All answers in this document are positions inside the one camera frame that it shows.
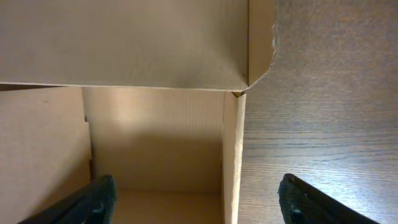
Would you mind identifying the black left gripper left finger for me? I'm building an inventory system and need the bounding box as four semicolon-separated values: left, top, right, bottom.
19;175;117;224

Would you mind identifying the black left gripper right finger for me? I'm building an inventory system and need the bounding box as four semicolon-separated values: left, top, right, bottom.
278;173;376;224

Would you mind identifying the brown cardboard box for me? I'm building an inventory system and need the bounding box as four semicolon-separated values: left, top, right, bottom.
1;0;276;223

